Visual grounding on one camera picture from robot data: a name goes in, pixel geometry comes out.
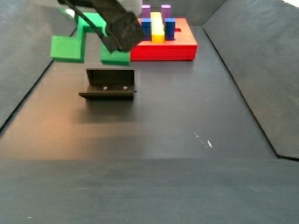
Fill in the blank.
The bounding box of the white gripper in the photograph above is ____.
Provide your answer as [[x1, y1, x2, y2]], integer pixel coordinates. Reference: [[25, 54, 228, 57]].
[[26, 0, 143, 15]]

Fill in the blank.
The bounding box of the green U-shaped block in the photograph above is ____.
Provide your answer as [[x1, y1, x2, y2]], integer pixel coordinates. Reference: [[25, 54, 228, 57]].
[[50, 17, 131, 66]]

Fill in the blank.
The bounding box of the red base board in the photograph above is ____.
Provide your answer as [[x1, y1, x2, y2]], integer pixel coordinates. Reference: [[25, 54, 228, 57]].
[[131, 18, 197, 61]]

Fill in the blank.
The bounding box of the black L-shaped fixture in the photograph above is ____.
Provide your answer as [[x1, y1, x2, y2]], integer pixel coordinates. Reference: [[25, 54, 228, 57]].
[[79, 68, 136, 100]]

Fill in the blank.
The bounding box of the yellow long bar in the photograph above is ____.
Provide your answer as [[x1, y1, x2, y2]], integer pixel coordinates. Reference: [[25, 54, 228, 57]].
[[151, 12, 164, 44]]

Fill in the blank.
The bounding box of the purple post right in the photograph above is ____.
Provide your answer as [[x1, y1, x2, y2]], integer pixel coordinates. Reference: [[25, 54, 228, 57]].
[[141, 4, 151, 18]]

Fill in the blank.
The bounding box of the purple post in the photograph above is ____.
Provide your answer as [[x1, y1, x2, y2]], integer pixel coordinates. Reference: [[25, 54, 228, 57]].
[[161, 4, 172, 18], [141, 4, 151, 18]]

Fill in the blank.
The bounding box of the blue post right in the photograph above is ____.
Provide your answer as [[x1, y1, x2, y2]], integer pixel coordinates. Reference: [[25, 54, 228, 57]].
[[141, 18, 152, 41]]

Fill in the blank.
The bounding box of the blue post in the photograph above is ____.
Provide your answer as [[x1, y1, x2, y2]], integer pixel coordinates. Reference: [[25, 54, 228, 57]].
[[164, 18, 175, 40], [141, 18, 152, 41]]

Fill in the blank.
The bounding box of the purple post left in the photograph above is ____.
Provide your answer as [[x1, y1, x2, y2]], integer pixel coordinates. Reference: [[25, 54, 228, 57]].
[[161, 4, 172, 18]]

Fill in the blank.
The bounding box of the blue post left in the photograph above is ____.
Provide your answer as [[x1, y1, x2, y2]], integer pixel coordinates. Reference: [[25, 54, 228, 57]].
[[164, 18, 175, 40]]

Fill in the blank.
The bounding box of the black cable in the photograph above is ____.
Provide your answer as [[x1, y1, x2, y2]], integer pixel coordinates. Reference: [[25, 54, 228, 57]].
[[62, 0, 108, 42]]

